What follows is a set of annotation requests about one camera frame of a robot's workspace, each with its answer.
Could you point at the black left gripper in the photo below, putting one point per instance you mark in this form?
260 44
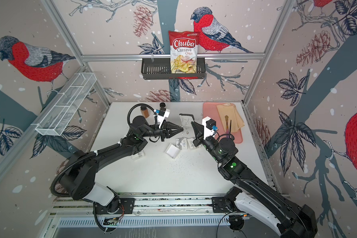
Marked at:
165 131

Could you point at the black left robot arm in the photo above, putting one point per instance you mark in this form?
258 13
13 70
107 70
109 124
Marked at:
77 179

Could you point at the orange spice jar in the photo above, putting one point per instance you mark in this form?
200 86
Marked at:
144 111

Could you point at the beige folded cloth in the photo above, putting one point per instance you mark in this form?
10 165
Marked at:
230 110

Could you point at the white lift-off box lid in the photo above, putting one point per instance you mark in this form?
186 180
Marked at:
190 143

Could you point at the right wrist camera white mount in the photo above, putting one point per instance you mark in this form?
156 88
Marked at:
210 128

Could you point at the pink plastic tray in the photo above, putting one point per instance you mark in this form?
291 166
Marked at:
210 110

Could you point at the iridescent purple spoon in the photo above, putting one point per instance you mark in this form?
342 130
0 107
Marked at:
227 131

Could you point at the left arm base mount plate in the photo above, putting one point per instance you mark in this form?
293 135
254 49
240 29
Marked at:
128 205

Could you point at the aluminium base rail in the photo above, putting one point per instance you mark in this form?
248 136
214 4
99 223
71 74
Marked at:
146 204

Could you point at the black wire wall basket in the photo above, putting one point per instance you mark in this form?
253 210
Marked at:
160 69

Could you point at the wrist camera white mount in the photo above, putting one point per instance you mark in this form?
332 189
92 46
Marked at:
210 128
161 115

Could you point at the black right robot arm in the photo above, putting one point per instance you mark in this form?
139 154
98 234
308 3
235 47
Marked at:
250 194

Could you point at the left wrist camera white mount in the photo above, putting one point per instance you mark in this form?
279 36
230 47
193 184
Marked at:
161 115

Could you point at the white wire mesh shelf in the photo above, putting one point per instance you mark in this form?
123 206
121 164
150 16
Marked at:
68 102

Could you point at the Chuba cassava chips bag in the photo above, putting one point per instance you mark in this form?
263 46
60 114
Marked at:
183 51

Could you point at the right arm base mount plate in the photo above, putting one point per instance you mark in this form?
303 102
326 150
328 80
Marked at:
224 205

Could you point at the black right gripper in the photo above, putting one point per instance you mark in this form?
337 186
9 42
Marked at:
199 137

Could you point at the white jewelry box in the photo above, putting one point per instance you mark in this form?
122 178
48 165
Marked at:
138 156
172 151

